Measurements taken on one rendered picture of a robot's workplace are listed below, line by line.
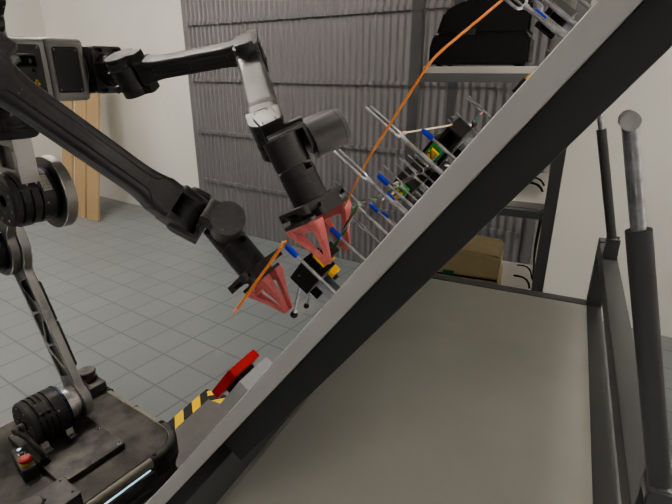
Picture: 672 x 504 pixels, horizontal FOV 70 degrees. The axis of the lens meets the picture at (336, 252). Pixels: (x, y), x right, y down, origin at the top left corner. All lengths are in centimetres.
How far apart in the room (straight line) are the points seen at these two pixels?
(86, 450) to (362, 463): 120
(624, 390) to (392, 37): 292
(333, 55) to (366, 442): 309
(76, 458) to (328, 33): 299
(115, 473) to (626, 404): 149
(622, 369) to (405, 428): 39
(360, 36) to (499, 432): 298
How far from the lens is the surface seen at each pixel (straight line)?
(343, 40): 368
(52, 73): 149
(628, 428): 80
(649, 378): 57
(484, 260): 177
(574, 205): 322
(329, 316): 42
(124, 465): 186
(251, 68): 105
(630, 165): 50
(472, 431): 103
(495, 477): 95
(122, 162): 84
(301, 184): 73
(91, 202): 554
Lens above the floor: 145
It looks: 21 degrees down
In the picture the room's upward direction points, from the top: straight up
